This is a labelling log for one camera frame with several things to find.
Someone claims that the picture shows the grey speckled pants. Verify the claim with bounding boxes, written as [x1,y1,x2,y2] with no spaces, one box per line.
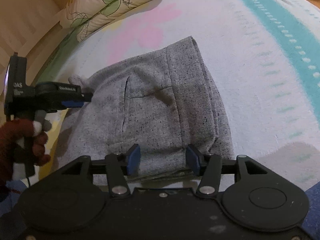
[52,37,233,181]

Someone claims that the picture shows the maroon gloved left hand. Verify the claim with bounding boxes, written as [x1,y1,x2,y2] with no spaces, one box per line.
[1,110,52,182]

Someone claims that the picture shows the beige wooden bed headboard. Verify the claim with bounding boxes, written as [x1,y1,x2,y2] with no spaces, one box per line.
[0,0,75,86]

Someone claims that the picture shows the blue trouser leg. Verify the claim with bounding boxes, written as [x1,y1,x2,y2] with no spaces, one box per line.
[302,182,320,240]

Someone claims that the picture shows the pastel patterned bed sheet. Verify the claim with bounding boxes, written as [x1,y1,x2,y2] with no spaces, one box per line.
[62,0,319,190]

